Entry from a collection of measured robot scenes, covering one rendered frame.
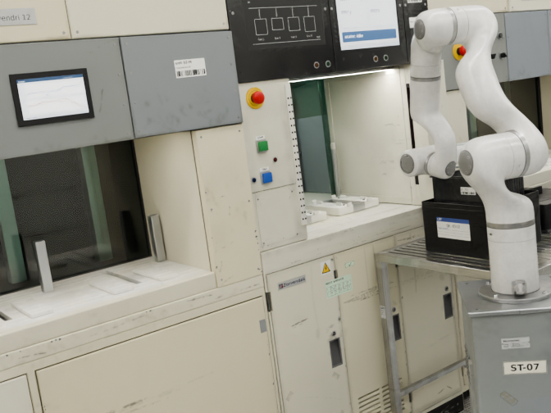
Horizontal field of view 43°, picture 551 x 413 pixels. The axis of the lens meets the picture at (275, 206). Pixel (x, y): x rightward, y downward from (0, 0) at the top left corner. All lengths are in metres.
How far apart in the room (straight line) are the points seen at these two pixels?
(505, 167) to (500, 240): 0.19
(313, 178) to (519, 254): 1.63
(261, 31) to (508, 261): 1.01
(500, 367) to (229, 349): 0.81
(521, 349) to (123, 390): 1.07
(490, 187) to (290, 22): 0.87
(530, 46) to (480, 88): 1.33
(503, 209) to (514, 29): 1.41
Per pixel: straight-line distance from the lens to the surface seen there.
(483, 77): 1.90
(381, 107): 2.77
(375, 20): 2.54
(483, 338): 1.85
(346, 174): 2.98
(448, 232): 2.37
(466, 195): 2.33
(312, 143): 3.28
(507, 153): 1.82
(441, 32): 1.94
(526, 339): 1.87
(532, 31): 3.23
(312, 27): 2.35
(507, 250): 1.87
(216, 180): 2.10
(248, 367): 2.25
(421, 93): 2.13
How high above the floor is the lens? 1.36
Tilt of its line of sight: 9 degrees down
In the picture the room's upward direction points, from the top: 7 degrees counter-clockwise
